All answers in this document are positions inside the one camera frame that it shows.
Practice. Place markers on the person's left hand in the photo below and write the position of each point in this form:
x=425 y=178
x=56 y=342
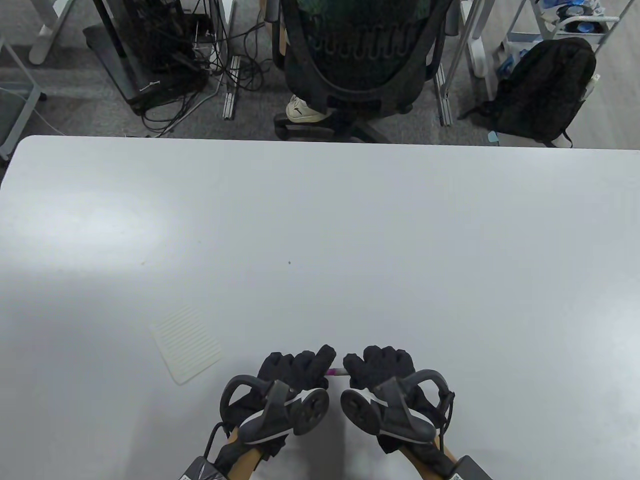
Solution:
x=290 y=370

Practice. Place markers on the person's right hand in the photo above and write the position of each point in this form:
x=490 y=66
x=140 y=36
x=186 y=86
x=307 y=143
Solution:
x=380 y=365

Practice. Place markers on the blue pink permanent marker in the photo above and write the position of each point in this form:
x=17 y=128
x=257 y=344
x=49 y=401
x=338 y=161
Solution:
x=336 y=372

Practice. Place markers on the white lined letter paper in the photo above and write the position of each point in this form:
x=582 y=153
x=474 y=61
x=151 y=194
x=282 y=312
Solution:
x=187 y=345

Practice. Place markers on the person's left forearm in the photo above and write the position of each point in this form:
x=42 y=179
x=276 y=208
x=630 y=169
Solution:
x=245 y=462

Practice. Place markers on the person's right forearm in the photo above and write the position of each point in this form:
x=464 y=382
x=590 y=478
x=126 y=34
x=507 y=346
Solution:
x=430 y=464

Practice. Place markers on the grey left hand tracker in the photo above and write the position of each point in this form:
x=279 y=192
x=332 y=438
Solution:
x=272 y=415

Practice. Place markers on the grey hand tracker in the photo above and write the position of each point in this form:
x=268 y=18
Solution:
x=272 y=415
x=400 y=415

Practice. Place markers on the grey right hand tracker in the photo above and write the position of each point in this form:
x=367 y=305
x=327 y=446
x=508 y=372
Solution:
x=400 y=415

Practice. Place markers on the blue sticky note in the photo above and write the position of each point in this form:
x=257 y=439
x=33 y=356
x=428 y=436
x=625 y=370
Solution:
x=493 y=137

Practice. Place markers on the black mesh office chair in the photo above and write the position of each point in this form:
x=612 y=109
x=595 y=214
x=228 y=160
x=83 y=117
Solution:
x=365 y=50

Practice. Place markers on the black backpack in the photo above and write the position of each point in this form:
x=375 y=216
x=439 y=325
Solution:
x=545 y=90

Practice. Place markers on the black equipment stand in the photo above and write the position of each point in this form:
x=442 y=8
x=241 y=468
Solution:
x=125 y=65

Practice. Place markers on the white cart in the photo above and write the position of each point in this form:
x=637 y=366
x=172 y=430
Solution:
x=550 y=25

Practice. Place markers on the white desk leg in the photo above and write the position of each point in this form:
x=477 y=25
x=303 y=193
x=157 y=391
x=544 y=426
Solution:
x=47 y=35

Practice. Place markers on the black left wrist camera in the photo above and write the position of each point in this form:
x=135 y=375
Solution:
x=200 y=471

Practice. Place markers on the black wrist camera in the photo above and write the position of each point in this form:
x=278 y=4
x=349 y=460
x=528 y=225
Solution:
x=200 y=471
x=470 y=470

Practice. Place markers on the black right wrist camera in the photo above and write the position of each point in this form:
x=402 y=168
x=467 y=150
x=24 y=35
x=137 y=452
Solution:
x=470 y=470

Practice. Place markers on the aluminium rail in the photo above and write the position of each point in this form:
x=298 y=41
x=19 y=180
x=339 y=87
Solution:
x=231 y=90
x=444 y=100

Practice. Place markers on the white desk frame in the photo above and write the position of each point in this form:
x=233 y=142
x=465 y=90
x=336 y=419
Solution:
x=475 y=45

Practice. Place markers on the grey desk frame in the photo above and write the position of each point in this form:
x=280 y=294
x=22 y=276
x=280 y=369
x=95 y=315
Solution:
x=25 y=105

